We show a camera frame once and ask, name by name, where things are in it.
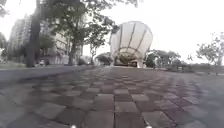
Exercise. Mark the grey road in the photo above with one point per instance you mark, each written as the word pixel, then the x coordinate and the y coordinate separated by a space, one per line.
pixel 40 72

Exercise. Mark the white tent canopy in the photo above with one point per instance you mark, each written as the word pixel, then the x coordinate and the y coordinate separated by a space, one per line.
pixel 131 38

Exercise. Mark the tall building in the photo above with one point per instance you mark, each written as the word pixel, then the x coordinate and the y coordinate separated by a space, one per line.
pixel 20 36

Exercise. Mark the checkered brown tile pavement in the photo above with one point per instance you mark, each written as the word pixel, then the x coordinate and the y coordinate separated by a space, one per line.
pixel 113 96

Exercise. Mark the tree with forked trunk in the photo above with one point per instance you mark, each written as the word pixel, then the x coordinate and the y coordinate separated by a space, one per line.
pixel 72 53

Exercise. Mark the small thin tree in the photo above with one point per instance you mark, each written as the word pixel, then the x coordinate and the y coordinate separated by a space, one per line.
pixel 92 56

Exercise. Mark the robot's own part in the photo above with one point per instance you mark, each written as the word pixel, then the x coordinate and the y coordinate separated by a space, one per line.
pixel 149 126
pixel 73 126

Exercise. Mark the sparse tree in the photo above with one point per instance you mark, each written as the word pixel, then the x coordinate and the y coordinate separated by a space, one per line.
pixel 213 50

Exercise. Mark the row of trees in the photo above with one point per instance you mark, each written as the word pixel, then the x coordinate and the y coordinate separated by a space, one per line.
pixel 163 57

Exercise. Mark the low hedge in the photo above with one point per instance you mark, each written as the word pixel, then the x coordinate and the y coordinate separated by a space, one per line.
pixel 200 68

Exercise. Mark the grass strip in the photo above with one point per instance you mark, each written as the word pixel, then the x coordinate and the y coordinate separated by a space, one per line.
pixel 11 65

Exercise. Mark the tree with thick trunk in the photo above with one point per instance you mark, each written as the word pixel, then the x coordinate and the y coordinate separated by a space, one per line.
pixel 33 43

